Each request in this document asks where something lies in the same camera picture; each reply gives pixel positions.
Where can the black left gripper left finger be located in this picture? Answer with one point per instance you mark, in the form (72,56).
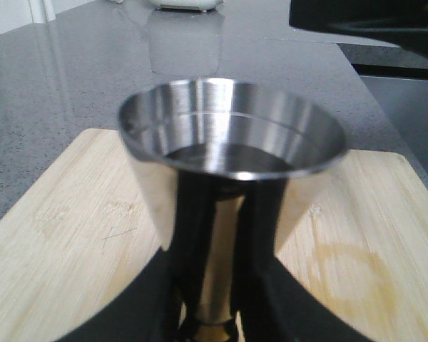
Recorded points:
(146,310)

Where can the white appliance on counter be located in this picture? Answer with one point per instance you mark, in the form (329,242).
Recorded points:
(187,5)

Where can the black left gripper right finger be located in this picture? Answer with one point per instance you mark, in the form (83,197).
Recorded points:
(274,306)

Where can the wooden cutting board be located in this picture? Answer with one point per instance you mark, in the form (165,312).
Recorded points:
(81,233)

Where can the steel hourglass jigger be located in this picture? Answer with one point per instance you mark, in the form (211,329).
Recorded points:
(226,169)

